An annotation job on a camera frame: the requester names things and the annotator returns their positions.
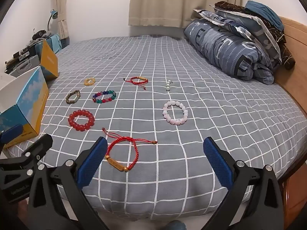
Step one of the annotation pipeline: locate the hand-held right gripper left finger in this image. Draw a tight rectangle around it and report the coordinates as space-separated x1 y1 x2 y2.
28 136 108 230

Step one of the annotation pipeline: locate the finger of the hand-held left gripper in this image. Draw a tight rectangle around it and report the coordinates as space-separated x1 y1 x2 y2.
0 124 23 145
21 134 54 166

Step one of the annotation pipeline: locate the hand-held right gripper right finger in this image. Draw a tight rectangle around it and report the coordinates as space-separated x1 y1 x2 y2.
203 136 286 230

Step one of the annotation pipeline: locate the red cord bracelet gold tube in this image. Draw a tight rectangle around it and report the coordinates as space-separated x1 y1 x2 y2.
102 127 158 173
124 76 149 90

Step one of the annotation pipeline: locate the blue and yellow box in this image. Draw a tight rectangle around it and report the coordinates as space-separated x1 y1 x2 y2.
0 66 50 149

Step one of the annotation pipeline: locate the grey checked bedsheet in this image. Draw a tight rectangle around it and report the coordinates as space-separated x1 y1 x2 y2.
5 35 307 217

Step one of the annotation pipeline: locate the grey storage case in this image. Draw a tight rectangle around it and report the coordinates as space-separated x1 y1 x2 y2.
4 55 42 77

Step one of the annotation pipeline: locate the dark blue object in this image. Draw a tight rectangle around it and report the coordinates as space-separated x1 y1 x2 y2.
165 220 188 230

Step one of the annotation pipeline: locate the yellow cardboard box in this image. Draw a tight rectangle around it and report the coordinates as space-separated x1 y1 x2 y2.
39 39 59 81

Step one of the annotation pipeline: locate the light blue cloth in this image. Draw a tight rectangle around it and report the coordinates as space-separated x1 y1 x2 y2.
47 35 60 52

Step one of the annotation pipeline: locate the black round device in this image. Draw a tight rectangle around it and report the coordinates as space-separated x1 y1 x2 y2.
32 30 48 40

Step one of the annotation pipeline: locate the folded blue grey duvet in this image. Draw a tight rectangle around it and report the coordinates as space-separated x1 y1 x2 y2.
183 19 275 85

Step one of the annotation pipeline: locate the blue desk lamp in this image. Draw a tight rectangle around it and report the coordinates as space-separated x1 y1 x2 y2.
46 9 59 33

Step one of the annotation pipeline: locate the brown patterned cloth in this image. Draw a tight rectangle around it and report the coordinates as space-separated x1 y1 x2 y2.
214 1 296 71

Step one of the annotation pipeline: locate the beige narrow curtain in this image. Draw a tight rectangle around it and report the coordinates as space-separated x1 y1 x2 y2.
53 0 70 40

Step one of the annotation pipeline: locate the blue camouflage pillow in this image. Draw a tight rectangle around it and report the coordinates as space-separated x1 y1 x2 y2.
214 6 282 64

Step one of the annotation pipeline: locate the white edged blue pillow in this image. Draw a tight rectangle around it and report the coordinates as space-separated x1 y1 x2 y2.
194 9 261 44

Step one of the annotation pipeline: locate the folded teal blue cloth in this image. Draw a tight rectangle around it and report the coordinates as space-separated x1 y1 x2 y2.
245 0 285 30

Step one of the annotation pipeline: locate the beige window curtain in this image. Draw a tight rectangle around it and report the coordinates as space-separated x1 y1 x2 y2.
128 0 243 28

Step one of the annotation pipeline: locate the red bead bracelet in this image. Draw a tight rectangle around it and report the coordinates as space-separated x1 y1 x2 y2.
68 109 95 132

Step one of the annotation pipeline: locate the olive brown bead bracelet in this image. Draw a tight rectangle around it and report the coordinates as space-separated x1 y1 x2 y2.
66 90 81 104

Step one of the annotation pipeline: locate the multicolour glass bead bracelet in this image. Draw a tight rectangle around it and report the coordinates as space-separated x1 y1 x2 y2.
92 90 116 105

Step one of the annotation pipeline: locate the pink bead bracelet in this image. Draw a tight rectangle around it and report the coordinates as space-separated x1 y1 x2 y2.
163 100 189 125

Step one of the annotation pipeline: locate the wooden bed frame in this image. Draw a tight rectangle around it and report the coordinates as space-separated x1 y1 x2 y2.
273 16 307 230

